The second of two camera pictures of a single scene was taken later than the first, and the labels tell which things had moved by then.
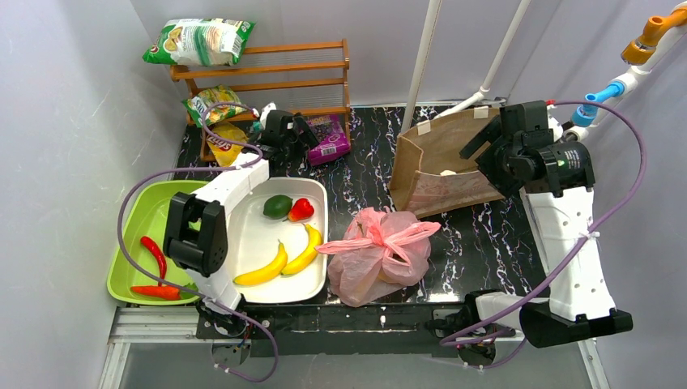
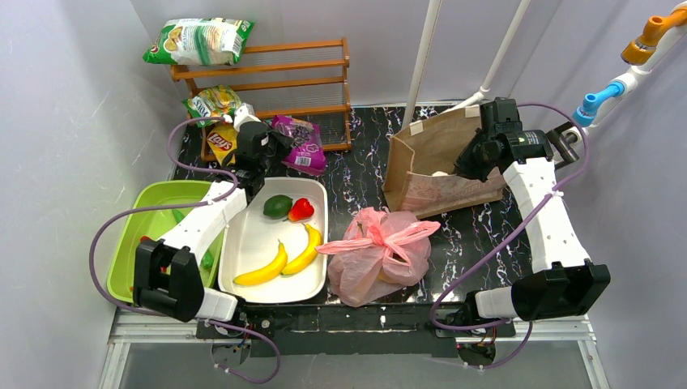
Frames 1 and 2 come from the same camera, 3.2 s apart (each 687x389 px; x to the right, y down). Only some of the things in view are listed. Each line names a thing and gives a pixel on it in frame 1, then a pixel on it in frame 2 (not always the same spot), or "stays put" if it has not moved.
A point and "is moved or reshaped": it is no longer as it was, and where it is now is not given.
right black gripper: [495, 148] -> [469, 163]
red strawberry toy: [301, 210] stays put
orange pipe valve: [641, 49] stays put
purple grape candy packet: [330, 133] is moved or reshaped
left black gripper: [292, 136] -> [273, 142]
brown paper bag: [428, 174] stays put
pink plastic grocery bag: [383, 250] stays put
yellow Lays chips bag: [224, 151] stays put
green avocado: [277, 207] stays put
